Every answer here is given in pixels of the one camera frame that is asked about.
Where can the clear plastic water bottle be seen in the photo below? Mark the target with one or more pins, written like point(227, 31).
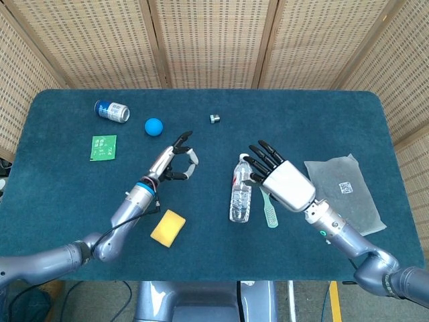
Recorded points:
point(239, 204)

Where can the green sachet packet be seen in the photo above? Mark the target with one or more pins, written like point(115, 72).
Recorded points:
point(103, 147)

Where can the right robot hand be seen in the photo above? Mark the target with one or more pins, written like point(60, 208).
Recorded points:
point(290, 186)

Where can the blue and white drink can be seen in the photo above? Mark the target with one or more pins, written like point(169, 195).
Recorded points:
point(112, 111)

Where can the mint green brush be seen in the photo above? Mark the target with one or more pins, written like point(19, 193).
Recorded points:
point(271, 214)

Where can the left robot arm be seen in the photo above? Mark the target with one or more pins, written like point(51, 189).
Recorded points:
point(130, 211)

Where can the brown shoe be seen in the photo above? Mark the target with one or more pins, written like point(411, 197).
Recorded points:
point(53, 287)

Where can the blue-grey robot torso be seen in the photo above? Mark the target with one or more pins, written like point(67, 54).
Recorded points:
point(201, 302)

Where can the blue ball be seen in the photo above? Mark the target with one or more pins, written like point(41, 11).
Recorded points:
point(153, 127)

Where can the grey plastic pouch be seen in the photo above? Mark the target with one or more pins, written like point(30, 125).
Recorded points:
point(363, 208)

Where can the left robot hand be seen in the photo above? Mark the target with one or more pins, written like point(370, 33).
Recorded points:
point(161, 164)

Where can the blue carpet table cover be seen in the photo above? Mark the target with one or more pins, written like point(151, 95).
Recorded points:
point(214, 255)

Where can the yellow sponge with green pad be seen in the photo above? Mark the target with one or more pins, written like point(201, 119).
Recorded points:
point(168, 228)

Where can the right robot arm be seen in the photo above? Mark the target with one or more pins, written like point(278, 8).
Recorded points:
point(352, 234)

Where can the wicker folding screen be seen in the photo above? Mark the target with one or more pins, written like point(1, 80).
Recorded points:
point(214, 40)

